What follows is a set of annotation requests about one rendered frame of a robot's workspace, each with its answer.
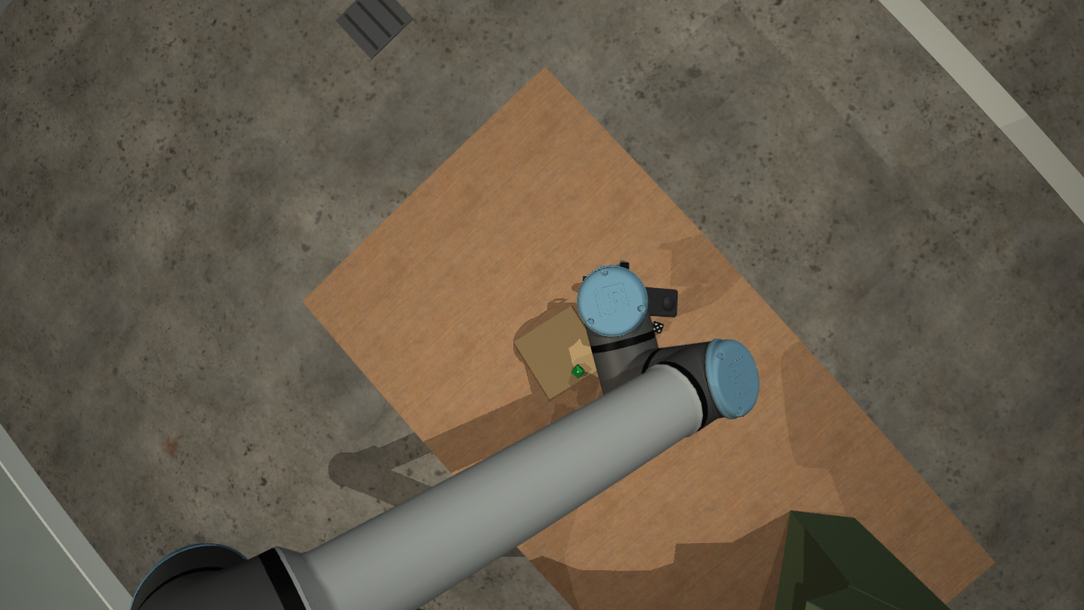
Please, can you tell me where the tan square mat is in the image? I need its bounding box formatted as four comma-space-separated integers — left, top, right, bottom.
514, 306, 597, 399

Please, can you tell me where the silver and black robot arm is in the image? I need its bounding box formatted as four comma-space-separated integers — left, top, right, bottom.
130, 267, 760, 610

